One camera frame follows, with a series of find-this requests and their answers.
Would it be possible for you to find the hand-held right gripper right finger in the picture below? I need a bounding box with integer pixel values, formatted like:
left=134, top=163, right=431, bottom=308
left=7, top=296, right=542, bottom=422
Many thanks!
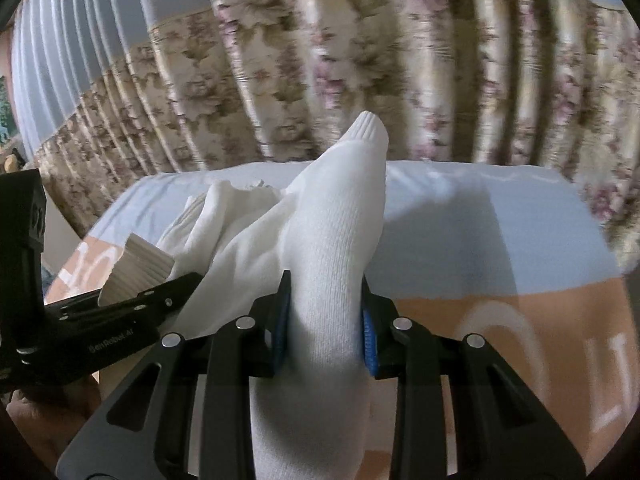
left=360, top=277, right=587, bottom=480

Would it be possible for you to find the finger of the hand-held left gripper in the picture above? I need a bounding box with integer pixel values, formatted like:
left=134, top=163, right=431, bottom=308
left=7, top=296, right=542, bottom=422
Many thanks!
left=45, top=272, right=203, bottom=321

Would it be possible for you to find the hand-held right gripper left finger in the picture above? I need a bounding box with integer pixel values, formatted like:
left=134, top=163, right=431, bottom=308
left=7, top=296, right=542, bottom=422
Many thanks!
left=56, top=270, right=293, bottom=480

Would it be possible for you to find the white knit sweater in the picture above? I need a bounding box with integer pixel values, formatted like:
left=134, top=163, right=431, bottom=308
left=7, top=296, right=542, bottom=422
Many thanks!
left=100, top=110, right=391, bottom=480

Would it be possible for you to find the person's left hand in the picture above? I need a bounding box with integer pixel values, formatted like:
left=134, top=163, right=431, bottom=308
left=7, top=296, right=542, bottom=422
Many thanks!
left=7, top=372, right=103, bottom=466

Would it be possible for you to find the white board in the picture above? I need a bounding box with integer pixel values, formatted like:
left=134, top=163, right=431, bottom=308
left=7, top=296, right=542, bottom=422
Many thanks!
left=42, top=195, right=88, bottom=281

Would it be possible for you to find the peach and blue printed blanket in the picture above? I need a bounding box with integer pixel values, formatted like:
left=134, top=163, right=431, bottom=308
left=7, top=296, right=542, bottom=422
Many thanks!
left=42, top=160, right=636, bottom=480

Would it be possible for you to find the floral and blue curtain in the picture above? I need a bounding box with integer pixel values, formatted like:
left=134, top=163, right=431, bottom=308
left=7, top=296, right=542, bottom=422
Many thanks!
left=10, top=0, right=640, bottom=271

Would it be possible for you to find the wall poster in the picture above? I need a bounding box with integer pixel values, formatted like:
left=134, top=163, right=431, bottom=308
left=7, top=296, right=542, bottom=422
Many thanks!
left=0, top=75, right=16, bottom=146

